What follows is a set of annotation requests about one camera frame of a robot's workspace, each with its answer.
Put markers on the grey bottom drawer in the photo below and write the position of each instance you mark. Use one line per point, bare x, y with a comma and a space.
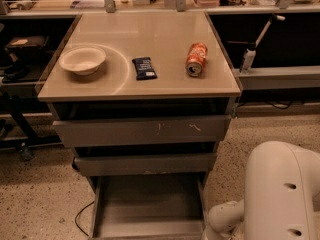
148, 207

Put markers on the grey drawer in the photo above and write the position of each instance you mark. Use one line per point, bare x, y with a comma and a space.
142, 131
148, 207
145, 164

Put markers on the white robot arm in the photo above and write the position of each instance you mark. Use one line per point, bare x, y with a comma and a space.
281, 182

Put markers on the grey middle drawer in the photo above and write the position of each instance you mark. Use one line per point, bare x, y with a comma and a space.
145, 164

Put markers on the grey drawer cabinet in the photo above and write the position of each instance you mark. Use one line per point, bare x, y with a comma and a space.
113, 92

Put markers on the grey top drawer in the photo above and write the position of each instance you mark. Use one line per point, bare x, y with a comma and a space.
142, 131

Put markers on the dark blue snack bar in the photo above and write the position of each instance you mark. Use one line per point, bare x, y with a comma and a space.
144, 69

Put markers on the orange soda can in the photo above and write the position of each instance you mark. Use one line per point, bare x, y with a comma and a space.
196, 59

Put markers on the white bowl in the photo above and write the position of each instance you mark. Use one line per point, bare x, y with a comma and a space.
82, 60

